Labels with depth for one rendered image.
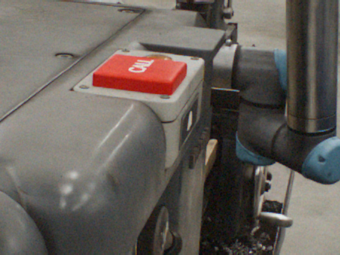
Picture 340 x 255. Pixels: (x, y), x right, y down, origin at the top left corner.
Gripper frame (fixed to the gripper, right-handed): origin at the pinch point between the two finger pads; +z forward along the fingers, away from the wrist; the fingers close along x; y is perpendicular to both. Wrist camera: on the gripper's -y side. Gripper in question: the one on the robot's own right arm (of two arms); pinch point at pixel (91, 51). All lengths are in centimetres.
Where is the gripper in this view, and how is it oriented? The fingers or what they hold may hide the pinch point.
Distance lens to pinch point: 141.3
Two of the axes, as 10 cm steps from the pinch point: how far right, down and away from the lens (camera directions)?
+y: 2.4, -2.9, 9.3
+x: 0.7, -9.5, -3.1
